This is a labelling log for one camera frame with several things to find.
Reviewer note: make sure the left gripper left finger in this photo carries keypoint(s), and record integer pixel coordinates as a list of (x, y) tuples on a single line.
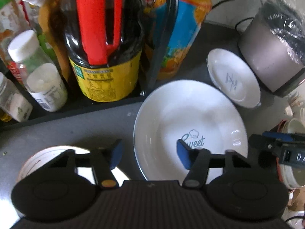
[(103, 161)]

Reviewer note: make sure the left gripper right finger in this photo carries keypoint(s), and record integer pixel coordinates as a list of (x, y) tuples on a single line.
[(196, 162)]

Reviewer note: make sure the large white Sweet plate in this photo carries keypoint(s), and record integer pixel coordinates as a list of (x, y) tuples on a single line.
[(189, 110)]

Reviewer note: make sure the small white Bakery plate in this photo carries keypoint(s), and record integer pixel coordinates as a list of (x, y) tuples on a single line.
[(233, 77)]

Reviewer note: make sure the black metal shelf rack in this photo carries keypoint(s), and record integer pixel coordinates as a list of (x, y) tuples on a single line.
[(81, 105)]

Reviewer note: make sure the grey rice cooker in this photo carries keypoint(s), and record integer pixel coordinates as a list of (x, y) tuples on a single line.
[(273, 47)]

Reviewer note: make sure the white cap seasoning jar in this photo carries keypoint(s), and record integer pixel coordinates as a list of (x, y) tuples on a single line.
[(39, 74)]

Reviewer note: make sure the small clear spice jar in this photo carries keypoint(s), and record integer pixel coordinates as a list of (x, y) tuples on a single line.
[(13, 102)]

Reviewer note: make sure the dark soy sauce bottle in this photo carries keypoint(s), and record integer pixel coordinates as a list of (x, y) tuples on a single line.
[(104, 40)]

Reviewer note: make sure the orange juice bottle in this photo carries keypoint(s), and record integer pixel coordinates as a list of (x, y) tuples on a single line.
[(190, 16)]

